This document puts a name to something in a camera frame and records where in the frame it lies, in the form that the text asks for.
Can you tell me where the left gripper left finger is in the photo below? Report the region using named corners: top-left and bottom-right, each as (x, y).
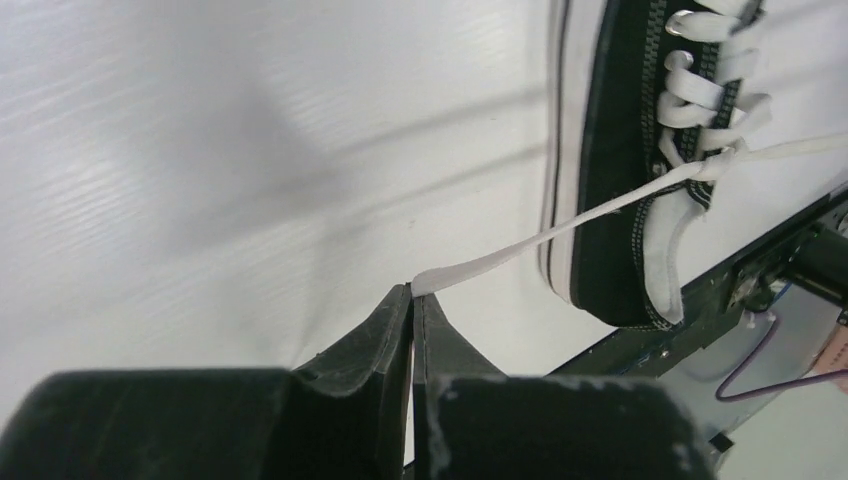
top-left (1, 285), bottom-right (412, 479)

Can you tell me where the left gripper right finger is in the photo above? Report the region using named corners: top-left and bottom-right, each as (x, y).
top-left (412, 295), bottom-right (715, 479)

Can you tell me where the black white canvas sneaker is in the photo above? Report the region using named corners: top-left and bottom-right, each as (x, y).
top-left (540, 1), bottom-right (771, 331)

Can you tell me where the white shoelace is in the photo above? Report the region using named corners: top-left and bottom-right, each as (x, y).
top-left (411, 1), bottom-right (847, 297)

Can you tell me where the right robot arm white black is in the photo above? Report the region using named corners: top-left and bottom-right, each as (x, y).
top-left (784, 229), bottom-right (847, 308)

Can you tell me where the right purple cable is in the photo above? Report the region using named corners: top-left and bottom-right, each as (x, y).
top-left (714, 311), bottom-right (848, 404)

